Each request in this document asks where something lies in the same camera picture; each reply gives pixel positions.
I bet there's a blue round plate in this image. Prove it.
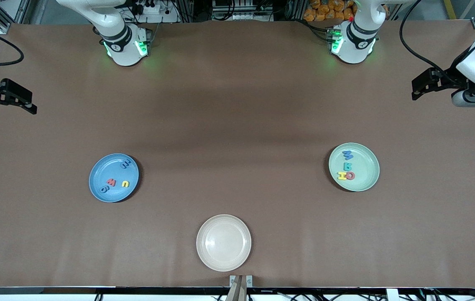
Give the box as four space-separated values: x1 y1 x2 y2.
89 153 140 203

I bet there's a metal table edge bracket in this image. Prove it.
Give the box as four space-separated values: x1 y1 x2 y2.
229 275 253 288

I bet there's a pale green round plate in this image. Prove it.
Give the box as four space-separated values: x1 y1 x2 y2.
328 143 380 192

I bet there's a long white socket strip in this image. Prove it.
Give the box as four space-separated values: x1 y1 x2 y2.
212 8 273 20

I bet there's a pile of orange items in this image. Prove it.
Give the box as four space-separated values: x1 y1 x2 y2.
303 0 356 21

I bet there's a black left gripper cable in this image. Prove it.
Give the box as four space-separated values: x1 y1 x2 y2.
399 0 448 76

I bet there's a wooden stick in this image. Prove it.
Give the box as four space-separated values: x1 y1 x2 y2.
226 275 248 301

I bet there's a cream round plate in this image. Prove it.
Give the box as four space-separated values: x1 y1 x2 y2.
196 214 252 272

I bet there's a white power strip with plugs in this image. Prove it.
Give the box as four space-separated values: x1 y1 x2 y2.
131 2 179 23

